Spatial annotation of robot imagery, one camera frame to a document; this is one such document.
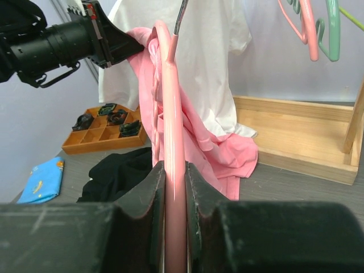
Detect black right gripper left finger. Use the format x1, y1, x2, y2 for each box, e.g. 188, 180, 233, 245
1, 162, 166, 272

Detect wooden clothes rack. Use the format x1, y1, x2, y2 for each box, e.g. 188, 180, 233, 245
234, 88, 363, 185

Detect salmon pink hanger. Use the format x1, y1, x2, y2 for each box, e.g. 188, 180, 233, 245
278, 0, 319, 61

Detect green plastic hanger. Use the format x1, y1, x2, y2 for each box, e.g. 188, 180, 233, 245
339, 6, 364, 31

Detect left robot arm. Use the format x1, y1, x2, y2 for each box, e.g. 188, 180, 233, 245
1, 1, 144, 88

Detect blue folded cloth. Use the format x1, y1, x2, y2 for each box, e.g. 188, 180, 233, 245
16, 156, 64, 204

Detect mint green hanger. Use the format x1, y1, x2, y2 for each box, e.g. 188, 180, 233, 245
286, 0, 341, 62

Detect rolled green sock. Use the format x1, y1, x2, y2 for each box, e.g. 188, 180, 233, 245
97, 103, 117, 116

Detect rolled black sock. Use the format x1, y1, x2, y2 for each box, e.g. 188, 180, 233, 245
107, 109, 128, 126

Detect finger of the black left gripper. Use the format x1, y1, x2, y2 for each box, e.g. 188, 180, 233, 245
96, 2, 144, 64

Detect light pink t shirt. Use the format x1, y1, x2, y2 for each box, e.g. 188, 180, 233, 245
128, 27, 258, 200

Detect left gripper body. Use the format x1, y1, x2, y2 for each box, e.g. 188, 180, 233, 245
67, 1, 111, 69

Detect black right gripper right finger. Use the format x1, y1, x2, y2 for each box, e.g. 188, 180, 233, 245
185, 163, 363, 272

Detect wooden compartment tray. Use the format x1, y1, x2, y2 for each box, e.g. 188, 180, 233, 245
62, 106, 147, 155

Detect rolled dark patterned sock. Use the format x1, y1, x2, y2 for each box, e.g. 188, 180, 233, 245
119, 120, 141, 137

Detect black t shirt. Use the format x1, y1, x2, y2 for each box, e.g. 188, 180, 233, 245
77, 147, 152, 202

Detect white t shirt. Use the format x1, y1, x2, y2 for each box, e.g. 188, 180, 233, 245
98, 1, 257, 137

